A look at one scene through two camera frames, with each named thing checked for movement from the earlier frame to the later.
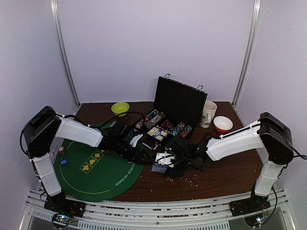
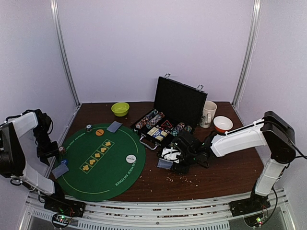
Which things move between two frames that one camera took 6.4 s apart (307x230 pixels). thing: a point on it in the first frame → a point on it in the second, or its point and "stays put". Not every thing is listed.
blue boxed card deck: x=158 y=134 stays put
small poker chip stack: x=62 y=150 stays put
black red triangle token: x=167 y=123 stays put
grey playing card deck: x=159 y=168 → x=165 y=164
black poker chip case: x=179 y=108 stays put
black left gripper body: x=127 y=154 → x=46 y=149
